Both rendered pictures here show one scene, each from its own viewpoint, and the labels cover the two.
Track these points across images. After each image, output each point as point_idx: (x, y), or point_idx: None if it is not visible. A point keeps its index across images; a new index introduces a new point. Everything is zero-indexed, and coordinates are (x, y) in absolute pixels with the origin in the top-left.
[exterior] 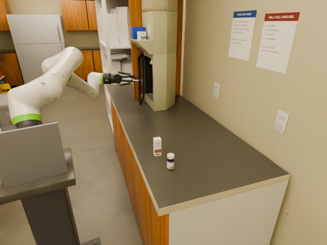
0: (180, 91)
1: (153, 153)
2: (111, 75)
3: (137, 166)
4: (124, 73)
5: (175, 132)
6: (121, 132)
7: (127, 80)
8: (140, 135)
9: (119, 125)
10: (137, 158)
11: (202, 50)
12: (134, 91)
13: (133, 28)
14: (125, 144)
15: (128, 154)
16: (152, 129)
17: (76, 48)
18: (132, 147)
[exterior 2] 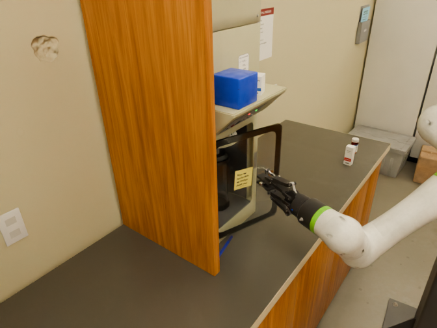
0: (112, 220)
1: (350, 166)
2: (309, 198)
3: (350, 206)
4: (284, 178)
5: (295, 169)
6: (291, 299)
7: (278, 192)
8: (336, 187)
9: (280, 309)
10: (370, 170)
11: None
12: (218, 254)
13: (257, 76)
14: (311, 273)
15: (319, 267)
16: (311, 186)
17: (433, 105)
18: (362, 180)
